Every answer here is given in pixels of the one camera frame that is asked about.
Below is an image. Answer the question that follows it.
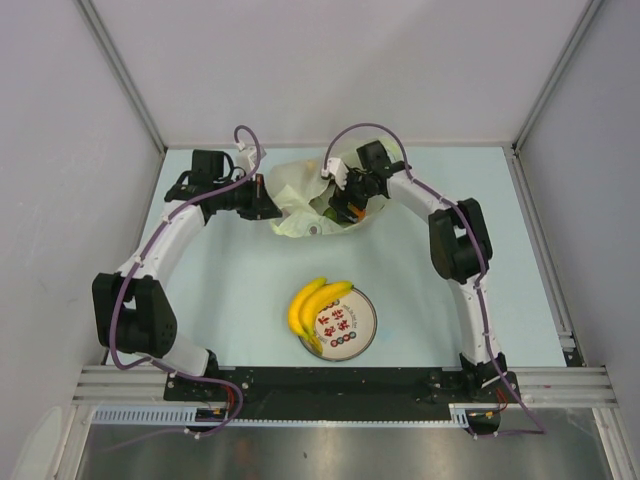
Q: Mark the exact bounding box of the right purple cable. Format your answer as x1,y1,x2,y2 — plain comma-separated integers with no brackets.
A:
322,122,549,436

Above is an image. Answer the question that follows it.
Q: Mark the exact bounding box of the white slotted cable duct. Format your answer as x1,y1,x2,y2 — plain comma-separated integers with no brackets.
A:
92,403,474,427

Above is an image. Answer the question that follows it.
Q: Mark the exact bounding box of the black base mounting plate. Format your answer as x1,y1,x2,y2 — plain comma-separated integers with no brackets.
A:
163,365,521,422

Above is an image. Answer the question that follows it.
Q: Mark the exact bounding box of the purple cable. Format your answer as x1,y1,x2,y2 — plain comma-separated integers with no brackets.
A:
109,124,261,441
322,122,549,436

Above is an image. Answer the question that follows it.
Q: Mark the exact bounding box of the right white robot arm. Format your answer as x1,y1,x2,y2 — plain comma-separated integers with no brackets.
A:
321,140,517,401

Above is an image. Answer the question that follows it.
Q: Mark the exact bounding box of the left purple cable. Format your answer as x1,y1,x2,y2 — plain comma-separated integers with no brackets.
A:
109,124,261,441

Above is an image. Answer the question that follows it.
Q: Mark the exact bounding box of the yellow fake banana bunch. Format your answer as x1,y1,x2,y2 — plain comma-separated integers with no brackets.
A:
287,277,353,354

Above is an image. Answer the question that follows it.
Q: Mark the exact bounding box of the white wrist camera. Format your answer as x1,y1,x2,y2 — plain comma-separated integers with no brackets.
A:
235,143,266,174
320,157,349,191

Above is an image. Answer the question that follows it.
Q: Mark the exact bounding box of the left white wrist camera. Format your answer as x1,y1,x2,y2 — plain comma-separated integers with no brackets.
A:
235,143,266,174

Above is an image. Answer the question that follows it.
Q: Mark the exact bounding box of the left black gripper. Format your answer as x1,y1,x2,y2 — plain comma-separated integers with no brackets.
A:
213,173,281,221

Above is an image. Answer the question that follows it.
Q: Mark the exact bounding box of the round printed plate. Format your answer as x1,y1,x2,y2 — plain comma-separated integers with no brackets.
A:
299,289,378,362

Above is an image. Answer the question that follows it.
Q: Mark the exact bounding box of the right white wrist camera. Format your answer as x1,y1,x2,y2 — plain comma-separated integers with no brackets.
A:
320,157,349,191

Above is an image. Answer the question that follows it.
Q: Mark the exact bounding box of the aluminium frame rail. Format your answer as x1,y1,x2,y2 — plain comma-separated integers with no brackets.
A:
72,365,618,408

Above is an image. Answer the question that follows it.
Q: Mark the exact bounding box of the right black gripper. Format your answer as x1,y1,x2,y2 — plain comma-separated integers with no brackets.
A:
329,167,375,225

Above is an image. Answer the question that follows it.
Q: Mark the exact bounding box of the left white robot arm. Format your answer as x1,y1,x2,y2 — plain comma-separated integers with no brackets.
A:
92,146,282,400

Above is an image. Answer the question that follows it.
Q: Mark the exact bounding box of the green orange fake mango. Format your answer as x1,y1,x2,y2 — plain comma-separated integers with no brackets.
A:
323,207,339,223

